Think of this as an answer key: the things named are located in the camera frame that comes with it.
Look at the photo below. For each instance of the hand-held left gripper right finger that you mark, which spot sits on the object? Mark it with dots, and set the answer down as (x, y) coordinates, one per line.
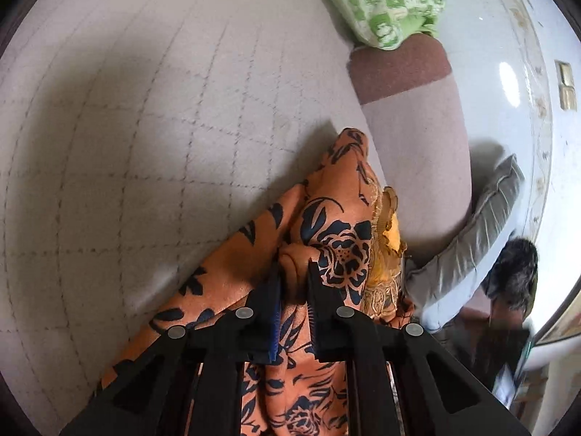
(314, 322)

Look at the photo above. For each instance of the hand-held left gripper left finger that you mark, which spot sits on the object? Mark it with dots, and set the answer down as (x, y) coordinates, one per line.
(271, 313)

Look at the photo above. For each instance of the orange floral garment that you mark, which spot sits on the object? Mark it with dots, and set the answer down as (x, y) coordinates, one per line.
(336, 236)

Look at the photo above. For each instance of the grey pillow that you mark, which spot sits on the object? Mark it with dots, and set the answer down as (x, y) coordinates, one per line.
(476, 236)

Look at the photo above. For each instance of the pink brown back cushion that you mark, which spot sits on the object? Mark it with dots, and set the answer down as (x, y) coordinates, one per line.
(417, 145)

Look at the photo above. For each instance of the pink quilted sofa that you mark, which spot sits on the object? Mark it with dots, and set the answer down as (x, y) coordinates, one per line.
(136, 145)

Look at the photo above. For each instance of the green patterned cushion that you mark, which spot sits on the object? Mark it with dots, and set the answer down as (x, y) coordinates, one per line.
(386, 0)

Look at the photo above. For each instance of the wall switch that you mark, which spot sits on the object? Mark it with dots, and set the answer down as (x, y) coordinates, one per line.
(565, 84)

